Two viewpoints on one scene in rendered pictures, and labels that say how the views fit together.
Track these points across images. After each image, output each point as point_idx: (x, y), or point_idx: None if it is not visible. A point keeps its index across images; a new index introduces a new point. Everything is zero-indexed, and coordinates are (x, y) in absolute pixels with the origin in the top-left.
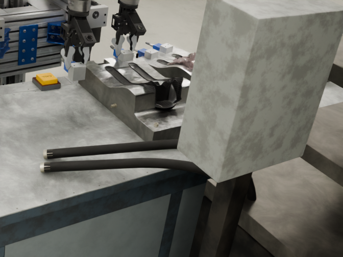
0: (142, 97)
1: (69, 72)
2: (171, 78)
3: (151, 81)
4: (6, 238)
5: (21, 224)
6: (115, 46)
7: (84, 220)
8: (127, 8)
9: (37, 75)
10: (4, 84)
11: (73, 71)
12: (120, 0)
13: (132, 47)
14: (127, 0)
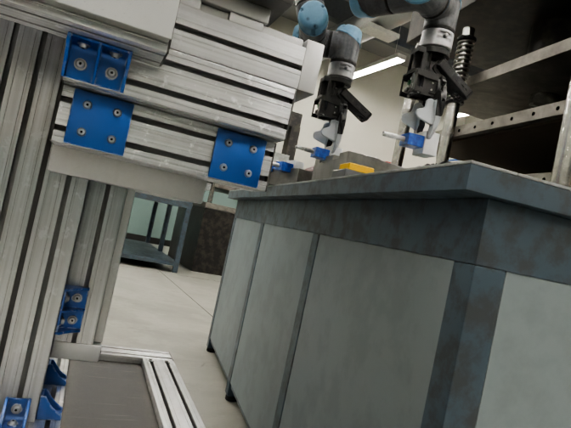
0: None
1: (426, 144)
2: (433, 163)
3: (444, 162)
4: None
5: None
6: (336, 137)
7: None
8: (350, 85)
9: (353, 163)
10: (358, 174)
11: (438, 139)
12: (341, 74)
13: (331, 143)
14: (353, 74)
